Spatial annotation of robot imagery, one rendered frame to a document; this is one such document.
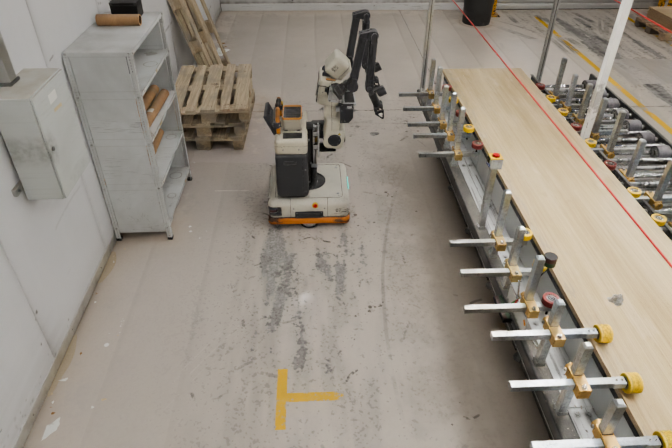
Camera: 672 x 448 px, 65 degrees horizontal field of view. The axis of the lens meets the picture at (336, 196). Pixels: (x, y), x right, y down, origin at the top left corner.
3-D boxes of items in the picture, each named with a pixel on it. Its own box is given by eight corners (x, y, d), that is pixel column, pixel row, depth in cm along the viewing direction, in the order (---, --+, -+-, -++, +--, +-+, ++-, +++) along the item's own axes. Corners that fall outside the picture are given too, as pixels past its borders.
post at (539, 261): (517, 329, 269) (538, 259, 242) (514, 324, 272) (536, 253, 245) (523, 329, 270) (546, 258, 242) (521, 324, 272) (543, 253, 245)
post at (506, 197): (490, 259, 309) (506, 192, 281) (488, 255, 312) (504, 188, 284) (496, 259, 309) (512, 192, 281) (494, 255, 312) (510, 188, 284)
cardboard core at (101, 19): (94, 16, 374) (137, 15, 375) (97, 12, 381) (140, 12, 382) (97, 27, 379) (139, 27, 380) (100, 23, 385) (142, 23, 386)
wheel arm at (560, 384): (510, 392, 209) (511, 387, 207) (507, 384, 212) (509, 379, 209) (633, 388, 211) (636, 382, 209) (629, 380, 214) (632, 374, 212)
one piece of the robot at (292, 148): (277, 210, 432) (270, 118, 384) (280, 174, 476) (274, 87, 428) (318, 210, 433) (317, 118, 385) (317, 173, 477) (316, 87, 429)
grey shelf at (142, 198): (116, 240, 425) (60, 53, 336) (144, 179, 499) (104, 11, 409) (172, 239, 427) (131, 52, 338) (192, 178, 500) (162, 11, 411)
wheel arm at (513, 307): (464, 315, 256) (465, 309, 253) (462, 309, 258) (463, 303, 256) (552, 312, 257) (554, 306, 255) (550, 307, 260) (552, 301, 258)
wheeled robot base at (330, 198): (268, 227, 435) (266, 202, 421) (272, 184, 487) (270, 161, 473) (350, 225, 438) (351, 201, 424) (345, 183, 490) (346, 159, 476)
